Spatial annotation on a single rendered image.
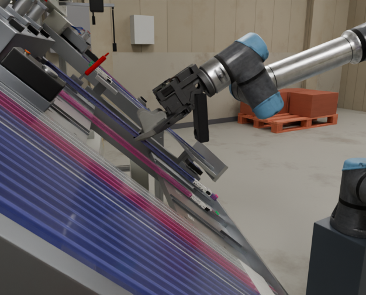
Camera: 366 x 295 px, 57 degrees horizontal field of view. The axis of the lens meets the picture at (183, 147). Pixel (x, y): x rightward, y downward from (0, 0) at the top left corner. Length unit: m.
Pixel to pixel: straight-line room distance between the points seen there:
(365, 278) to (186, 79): 0.83
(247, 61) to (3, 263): 0.67
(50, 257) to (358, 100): 7.40
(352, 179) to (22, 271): 1.03
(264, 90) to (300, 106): 4.72
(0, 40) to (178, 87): 0.38
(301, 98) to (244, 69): 4.72
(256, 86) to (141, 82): 3.97
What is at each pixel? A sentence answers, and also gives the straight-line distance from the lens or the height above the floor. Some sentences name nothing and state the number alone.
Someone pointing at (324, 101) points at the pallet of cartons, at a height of 0.39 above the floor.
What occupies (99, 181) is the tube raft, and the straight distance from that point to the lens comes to 0.37.
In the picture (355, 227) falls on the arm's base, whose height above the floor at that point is 0.58.
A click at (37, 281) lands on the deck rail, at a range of 0.21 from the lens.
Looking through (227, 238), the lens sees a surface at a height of 0.76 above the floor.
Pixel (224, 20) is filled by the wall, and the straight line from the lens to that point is 5.48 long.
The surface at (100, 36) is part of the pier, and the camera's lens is 4.41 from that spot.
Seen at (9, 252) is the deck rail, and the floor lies 1.00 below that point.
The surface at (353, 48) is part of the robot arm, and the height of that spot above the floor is 1.11.
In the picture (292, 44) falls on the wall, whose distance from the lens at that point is 6.52.
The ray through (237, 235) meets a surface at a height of 0.73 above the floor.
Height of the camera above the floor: 1.10
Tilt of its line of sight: 16 degrees down
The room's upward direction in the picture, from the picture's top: straight up
